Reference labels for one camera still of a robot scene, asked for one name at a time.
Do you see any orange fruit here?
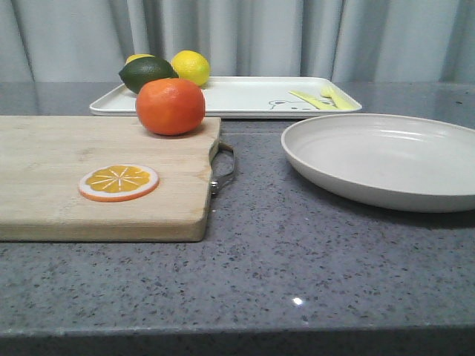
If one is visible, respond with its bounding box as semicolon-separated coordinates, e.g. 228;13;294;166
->
136;78;206;136

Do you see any white round plate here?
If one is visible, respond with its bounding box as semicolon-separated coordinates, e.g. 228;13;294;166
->
281;113;474;213

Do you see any white rectangular tray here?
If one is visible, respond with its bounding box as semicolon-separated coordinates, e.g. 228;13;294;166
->
88;76;363;119

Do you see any yellow plastic knife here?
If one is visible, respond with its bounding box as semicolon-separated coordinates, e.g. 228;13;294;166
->
289;90;337;111

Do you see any orange slice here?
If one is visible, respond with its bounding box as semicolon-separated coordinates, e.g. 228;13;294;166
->
78;164;159;202

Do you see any yellow plastic fork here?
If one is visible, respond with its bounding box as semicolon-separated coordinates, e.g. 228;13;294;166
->
321;86;353;110

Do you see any yellow lemon right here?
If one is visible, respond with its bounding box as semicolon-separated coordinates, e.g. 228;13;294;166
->
171;50;211;86

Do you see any yellow lemon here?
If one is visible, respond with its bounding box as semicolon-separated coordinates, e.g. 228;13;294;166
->
171;50;211;86
125;53;154;64

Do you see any green lime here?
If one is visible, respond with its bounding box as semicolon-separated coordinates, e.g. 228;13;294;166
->
119;56;178;94

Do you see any yellow lemon left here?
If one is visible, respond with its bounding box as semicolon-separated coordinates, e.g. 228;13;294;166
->
125;53;154;64

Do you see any wooden cutting board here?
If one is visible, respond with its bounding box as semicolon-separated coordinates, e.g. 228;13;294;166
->
1;116;221;242

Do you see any grey curtain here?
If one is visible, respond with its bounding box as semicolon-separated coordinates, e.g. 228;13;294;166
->
1;1;474;83

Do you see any metal cutting board handle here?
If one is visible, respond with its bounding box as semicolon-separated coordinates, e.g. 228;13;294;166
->
209;141;238;197

